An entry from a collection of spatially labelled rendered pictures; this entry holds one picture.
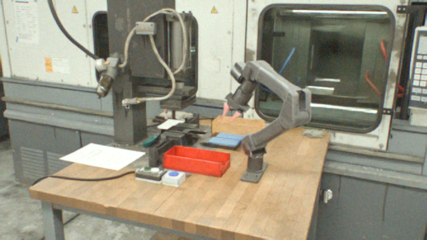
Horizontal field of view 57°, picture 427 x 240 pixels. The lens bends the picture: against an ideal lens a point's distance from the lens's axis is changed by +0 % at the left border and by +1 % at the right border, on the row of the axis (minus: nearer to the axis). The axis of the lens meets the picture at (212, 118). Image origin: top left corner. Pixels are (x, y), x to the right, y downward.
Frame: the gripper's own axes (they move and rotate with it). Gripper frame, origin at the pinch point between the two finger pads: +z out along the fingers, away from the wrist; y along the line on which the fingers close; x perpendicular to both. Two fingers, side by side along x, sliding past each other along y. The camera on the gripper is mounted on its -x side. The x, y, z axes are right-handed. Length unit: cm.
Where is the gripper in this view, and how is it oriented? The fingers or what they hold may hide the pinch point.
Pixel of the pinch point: (227, 119)
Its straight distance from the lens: 161.0
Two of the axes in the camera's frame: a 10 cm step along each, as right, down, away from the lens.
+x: -3.4, 2.8, -9.0
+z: -4.8, 7.7, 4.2
